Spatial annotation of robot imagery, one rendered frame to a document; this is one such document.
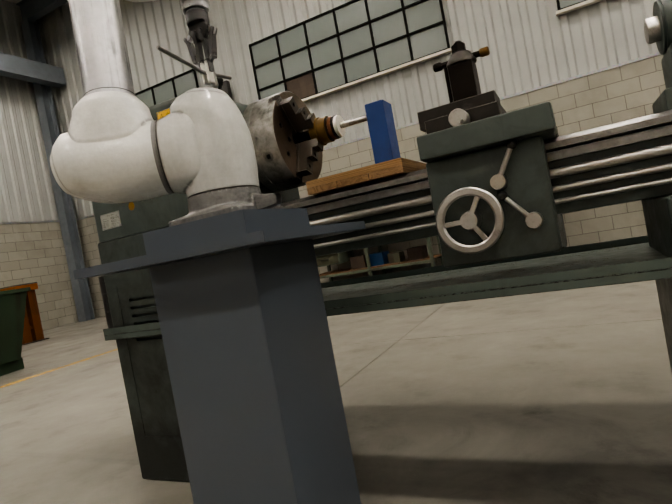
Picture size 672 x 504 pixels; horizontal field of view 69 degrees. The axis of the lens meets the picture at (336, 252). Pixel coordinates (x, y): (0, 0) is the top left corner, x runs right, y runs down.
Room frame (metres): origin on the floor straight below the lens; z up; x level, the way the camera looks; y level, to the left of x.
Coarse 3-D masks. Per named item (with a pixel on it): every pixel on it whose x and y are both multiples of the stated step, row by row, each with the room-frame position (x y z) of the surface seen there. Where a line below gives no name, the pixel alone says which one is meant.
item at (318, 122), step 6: (318, 120) 1.58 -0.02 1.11; (324, 120) 1.58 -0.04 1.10; (330, 120) 1.56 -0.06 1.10; (318, 126) 1.57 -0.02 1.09; (324, 126) 1.57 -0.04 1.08; (330, 126) 1.56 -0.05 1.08; (312, 132) 1.60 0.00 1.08; (318, 132) 1.58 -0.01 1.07; (324, 132) 1.57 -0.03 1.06; (330, 132) 1.57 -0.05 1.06; (312, 138) 1.61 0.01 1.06; (318, 138) 1.58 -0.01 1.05; (324, 138) 1.58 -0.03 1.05; (330, 138) 1.59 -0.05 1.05; (336, 138) 1.59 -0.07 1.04; (324, 144) 1.62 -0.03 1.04
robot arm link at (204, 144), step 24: (192, 96) 0.99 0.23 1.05; (216, 96) 0.99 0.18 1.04; (168, 120) 0.98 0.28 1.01; (192, 120) 0.97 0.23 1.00; (216, 120) 0.97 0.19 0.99; (240, 120) 1.01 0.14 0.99; (168, 144) 0.96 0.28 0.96; (192, 144) 0.96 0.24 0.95; (216, 144) 0.97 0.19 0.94; (240, 144) 1.00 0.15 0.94; (168, 168) 0.97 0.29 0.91; (192, 168) 0.97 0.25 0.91; (216, 168) 0.97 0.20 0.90; (240, 168) 0.99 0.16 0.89; (192, 192) 0.99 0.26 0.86
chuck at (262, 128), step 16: (272, 96) 1.59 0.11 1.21; (288, 96) 1.63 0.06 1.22; (256, 112) 1.56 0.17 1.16; (272, 112) 1.53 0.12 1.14; (256, 128) 1.54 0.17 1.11; (272, 128) 1.52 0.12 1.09; (288, 128) 1.60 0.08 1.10; (256, 144) 1.55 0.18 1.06; (272, 144) 1.52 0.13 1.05; (288, 144) 1.58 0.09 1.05; (288, 160) 1.56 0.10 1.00; (320, 160) 1.76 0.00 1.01; (272, 176) 1.59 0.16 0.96; (288, 176) 1.58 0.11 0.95; (304, 176) 1.64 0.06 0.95
